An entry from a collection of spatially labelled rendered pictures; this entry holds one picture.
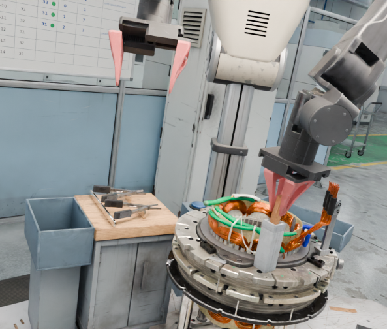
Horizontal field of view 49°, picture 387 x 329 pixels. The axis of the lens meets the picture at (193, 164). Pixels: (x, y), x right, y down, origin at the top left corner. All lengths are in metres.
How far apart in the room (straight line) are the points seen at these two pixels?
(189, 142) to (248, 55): 1.96
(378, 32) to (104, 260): 0.66
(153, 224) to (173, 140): 2.35
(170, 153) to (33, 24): 1.32
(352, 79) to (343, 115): 0.08
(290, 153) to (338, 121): 0.11
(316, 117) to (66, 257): 0.56
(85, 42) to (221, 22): 1.88
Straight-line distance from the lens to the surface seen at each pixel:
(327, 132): 0.59
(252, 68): 1.21
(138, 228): 0.91
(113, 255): 0.93
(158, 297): 1.04
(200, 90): 3.03
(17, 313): 1.14
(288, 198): 0.69
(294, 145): 0.66
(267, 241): 0.73
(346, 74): 0.66
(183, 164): 3.17
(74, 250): 0.89
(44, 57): 2.89
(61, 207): 1.03
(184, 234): 0.83
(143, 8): 0.72
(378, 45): 0.69
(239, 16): 1.20
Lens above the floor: 1.45
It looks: 16 degrees down
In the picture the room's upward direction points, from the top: 9 degrees clockwise
